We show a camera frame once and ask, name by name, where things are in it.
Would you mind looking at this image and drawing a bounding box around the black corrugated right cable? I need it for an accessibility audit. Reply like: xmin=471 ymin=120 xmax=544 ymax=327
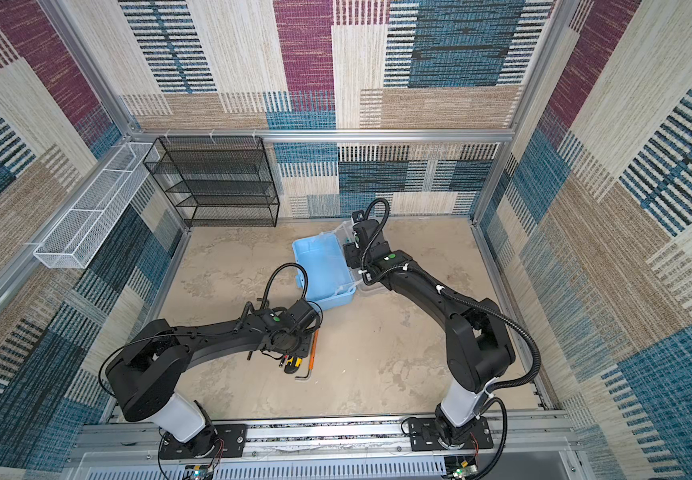
xmin=357 ymin=197 xmax=543 ymax=394

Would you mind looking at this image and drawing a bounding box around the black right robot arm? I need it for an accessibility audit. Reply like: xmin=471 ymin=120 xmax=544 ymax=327
xmin=343 ymin=210 xmax=516 ymax=449

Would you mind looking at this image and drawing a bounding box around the black mesh shelf rack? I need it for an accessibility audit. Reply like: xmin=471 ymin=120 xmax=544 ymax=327
xmin=143 ymin=136 xmax=280 ymax=228

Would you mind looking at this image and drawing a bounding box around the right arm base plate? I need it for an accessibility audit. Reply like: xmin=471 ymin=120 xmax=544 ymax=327
xmin=400 ymin=416 xmax=494 ymax=452

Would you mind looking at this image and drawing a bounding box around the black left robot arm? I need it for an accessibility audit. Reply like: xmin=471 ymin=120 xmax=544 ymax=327
xmin=103 ymin=299 xmax=322 ymax=444

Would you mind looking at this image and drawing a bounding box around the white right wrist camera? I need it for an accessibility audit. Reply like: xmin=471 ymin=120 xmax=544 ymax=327
xmin=351 ymin=210 xmax=365 ymax=223

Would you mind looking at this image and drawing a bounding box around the white wire mesh basket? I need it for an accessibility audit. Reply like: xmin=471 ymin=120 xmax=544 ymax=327
xmin=34 ymin=142 xmax=151 ymax=269

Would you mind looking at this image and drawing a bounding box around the light blue plastic tool box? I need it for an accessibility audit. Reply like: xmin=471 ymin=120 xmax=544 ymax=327
xmin=292 ymin=220 xmax=388 ymax=310

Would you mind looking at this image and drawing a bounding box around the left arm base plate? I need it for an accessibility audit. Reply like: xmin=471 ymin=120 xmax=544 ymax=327
xmin=159 ymin=424 xmax=248 ymax=460

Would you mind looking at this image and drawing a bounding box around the yellow black utility knife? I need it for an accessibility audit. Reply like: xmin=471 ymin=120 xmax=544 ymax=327
xmin=283 ymin=356 xmax=302 ymax=375

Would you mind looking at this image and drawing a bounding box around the orange handled tool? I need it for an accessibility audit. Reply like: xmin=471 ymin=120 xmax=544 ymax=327
xmin=308 ymin=330 xmax=319 ymax=375

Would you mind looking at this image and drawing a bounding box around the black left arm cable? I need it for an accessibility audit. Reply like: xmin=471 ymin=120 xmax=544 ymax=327
xmin=258 ymin=262 xmax=323 ymax=331

